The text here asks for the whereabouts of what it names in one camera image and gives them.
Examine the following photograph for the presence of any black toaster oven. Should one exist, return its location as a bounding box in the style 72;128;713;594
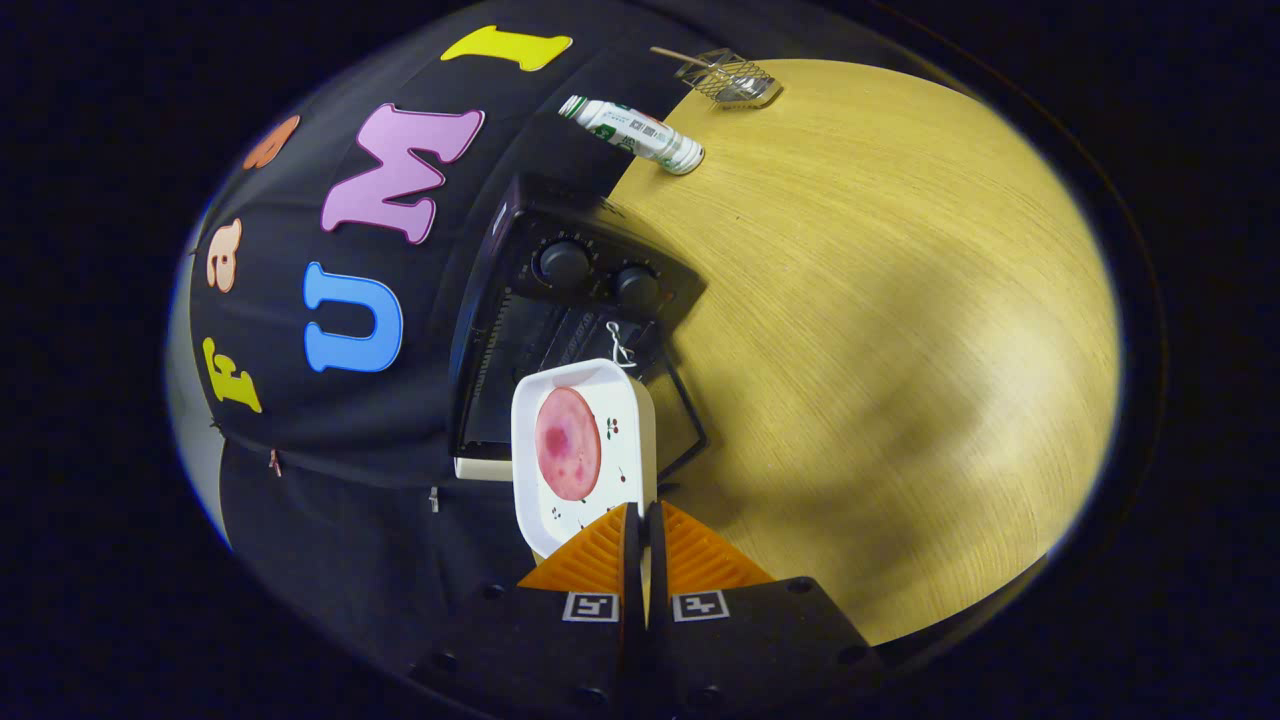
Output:
447;172;709;483

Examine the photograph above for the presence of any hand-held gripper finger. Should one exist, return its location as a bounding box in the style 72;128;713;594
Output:
410;503;643;720
645;500;886;720

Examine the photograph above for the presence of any clear glass holder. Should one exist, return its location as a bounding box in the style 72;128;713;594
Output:
675;48;783;109

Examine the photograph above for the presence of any white bottle green label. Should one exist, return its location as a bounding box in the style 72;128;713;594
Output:
558;95;705;176

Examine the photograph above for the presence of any black backdrop cloth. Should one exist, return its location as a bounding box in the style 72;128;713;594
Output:
185;0;701;701

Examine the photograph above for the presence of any white square plate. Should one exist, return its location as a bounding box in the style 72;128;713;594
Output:
511;358;658;559

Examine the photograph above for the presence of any pink ham slice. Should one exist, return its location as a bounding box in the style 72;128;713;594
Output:
534;387;603;502

